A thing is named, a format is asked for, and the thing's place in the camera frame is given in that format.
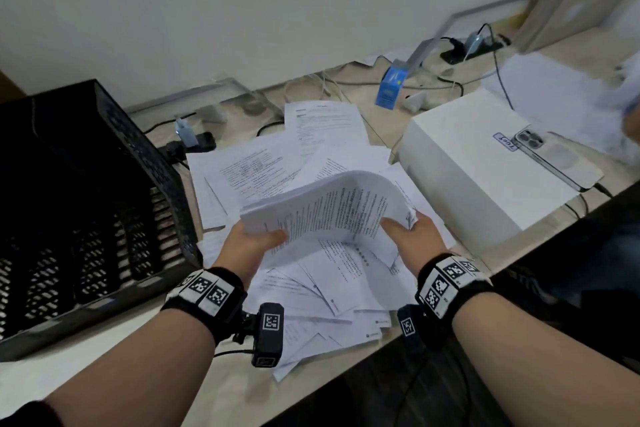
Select black marker wristband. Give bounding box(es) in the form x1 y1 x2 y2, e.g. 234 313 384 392
415 254 495 332
161 267 249 345

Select pile of printed papers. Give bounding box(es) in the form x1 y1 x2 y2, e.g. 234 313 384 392
185 100 459 382

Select person's left forearm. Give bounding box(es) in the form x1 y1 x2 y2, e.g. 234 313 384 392
42 309 216 427

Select person's right hand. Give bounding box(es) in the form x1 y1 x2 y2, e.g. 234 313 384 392
381 211 449 278

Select white paper sheets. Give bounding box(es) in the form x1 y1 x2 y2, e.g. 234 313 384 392
482 52 640 167

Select black mesh file organizer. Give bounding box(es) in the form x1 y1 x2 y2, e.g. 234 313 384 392
0 79 203 362

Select person's left hand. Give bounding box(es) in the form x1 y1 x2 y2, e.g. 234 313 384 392
213 220 289 292

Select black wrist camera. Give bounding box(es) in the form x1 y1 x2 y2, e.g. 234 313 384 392
249 302 285 368
397 304 431 355

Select white charger plug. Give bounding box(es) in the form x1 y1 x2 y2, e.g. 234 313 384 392
175 117 197 147

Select white box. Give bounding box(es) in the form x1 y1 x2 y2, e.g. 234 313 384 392
398 89 583 255

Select small blue box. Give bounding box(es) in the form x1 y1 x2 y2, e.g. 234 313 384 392
375 59 410 110

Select person's right forearm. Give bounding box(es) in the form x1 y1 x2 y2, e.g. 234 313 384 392
452 294 640 427

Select grey metal bracket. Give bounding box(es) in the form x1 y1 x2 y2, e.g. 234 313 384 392
407 0 543 77
125 77 286 122

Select grey plug adapter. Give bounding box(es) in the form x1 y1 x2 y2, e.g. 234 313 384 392
463 31 486 55

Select white handheld device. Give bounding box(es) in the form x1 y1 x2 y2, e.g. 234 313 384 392
403 91 441 115

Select silver smartphone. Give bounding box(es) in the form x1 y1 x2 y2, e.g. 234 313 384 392
513 125 606 192

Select short black cable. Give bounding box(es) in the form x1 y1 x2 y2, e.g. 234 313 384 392
437 76 465 97

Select printed paper bundle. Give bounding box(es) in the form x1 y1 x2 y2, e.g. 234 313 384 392
239 170 417 258

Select long black cable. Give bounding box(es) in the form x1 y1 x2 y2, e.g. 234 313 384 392
482 23 516 112

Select brown cardboard sheet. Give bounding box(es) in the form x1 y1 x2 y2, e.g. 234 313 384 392
0 69 26 102

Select black power strip cable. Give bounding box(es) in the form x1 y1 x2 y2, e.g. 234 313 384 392
143 113 199 136

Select black phone cable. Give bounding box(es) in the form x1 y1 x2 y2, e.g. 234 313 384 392
565 181 613 220

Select black power adapter cable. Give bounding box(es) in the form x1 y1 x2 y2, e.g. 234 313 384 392
255 120 286 138

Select person's black sleeve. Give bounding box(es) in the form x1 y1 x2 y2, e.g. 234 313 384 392
0 399 63 427

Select black power strip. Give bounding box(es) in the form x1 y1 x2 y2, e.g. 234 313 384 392
165 131 217 162
439 36 506 66

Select white coiled cables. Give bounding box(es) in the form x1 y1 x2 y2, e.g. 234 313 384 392
285 66 381 97

